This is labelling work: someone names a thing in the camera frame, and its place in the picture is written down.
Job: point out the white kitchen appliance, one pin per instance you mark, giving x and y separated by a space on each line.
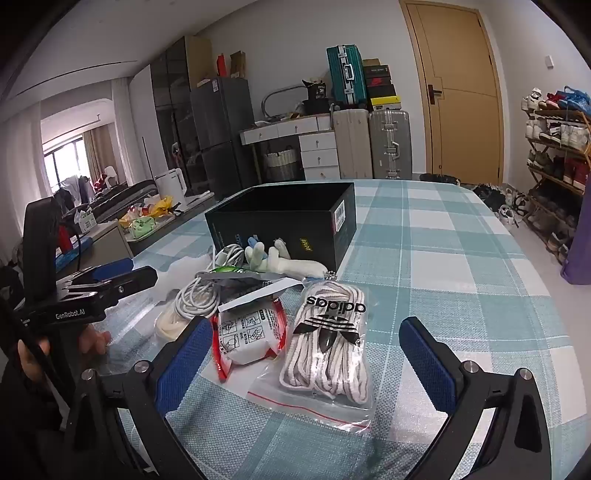
171 182

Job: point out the silver suitcase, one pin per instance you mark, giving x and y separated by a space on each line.
390 145

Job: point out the yellow plastic bag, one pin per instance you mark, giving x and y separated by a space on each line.
154 206

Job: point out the red paper bag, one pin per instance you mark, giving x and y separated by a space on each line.
222 65

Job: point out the white desk with drawers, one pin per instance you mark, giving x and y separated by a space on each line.
318 147

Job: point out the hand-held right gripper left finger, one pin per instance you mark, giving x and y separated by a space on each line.
184 364

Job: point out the white packet with red trim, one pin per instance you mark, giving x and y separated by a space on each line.
244 332

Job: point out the teal suitcase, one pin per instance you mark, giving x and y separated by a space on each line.
346 74

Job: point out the teal checked tablecloth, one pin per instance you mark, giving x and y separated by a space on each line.
438 258

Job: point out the pile of loose shoes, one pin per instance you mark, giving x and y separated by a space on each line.
501 203

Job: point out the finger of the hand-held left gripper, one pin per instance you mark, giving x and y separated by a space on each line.
108 268
134 279

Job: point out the woven laundry basket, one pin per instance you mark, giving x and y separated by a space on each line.
281 166

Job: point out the white rubber glove toy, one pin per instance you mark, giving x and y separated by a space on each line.
295 267

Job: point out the black shopping bag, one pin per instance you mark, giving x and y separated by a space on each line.
316 90

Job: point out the oval mirror frame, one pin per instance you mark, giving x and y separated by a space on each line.
272 94

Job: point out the person's left hand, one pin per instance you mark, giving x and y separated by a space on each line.
94 341

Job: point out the green and white packet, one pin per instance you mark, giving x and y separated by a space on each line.
231 278

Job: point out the black red shoe box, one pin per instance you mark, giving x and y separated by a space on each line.
379 82

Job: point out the brown paper bag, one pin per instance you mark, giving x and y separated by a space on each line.
238 64

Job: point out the purple fabric bag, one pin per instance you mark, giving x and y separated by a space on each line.
579 240

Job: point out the black cardboard box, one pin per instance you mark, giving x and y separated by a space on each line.
314 230

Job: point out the brown shoe box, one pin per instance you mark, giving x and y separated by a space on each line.
376 62

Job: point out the grey refrigerator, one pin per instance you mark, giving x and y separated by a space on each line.
221 129

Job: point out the wooden door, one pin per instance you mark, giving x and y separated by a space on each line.
461 115

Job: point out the beige suitcase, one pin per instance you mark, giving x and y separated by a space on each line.
353 145

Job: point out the dark glass cabinet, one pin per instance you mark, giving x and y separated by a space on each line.
173 106

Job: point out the black yellow shoe box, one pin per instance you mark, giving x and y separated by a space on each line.
383 103

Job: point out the wooden shoe rack with shoes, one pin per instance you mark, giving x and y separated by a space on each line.
561 134

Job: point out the bag of white shoelaces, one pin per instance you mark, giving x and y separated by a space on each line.
323 360

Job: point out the beige curtain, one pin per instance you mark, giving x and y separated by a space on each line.
99 152

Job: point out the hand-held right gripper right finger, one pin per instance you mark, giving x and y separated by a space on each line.
429 364

